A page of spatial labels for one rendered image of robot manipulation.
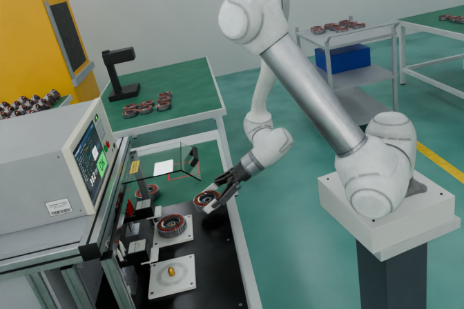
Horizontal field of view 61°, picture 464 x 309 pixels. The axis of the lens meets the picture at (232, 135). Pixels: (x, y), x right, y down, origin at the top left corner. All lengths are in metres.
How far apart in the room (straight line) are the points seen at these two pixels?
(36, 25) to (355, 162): 4.09
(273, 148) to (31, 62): 3.77
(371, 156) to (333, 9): 5.78
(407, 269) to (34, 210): 1.25
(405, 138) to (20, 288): 1.15
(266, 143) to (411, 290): 0.77
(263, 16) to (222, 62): 5.48
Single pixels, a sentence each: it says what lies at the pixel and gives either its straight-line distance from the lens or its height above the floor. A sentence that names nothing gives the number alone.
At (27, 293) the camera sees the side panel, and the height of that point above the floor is 1.01.
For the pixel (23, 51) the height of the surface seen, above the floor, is 1.21.
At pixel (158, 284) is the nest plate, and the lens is 1.36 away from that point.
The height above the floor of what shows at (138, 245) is 0.92.
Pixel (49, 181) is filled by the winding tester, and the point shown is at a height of 1.24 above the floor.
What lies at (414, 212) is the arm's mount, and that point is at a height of 0.84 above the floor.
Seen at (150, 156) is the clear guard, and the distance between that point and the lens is 1.50.
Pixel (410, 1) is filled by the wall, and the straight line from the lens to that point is 7.38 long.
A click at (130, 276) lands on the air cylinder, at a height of 0.82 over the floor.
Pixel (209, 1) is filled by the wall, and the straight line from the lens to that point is 6.38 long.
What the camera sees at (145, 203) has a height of 0.92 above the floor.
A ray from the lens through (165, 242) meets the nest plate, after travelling 1.52.
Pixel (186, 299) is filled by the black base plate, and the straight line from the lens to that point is 1.30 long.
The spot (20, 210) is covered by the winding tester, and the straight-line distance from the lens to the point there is 1.20.
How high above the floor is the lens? 1.66
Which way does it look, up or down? 23 degrees down
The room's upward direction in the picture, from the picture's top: 12 degrees counter-clockwise
